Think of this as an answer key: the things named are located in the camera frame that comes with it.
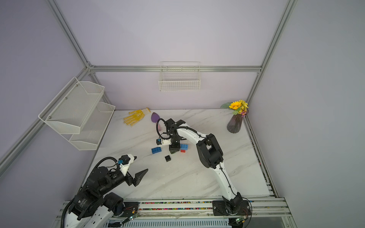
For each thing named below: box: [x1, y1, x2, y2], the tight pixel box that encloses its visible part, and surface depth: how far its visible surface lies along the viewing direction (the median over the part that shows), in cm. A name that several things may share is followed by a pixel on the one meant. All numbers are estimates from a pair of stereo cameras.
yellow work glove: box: [123, 107, 152, 127], surface depth 117 cm
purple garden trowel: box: [151, 112, 161, 124], surface depth 117 cm
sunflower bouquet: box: [220, 99, 249, 117], surface depth 92 cm
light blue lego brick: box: [180, 143, 189, 151], surface depth 94 cm
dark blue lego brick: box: [151, 146, 163, 155], surface depth 97 cm
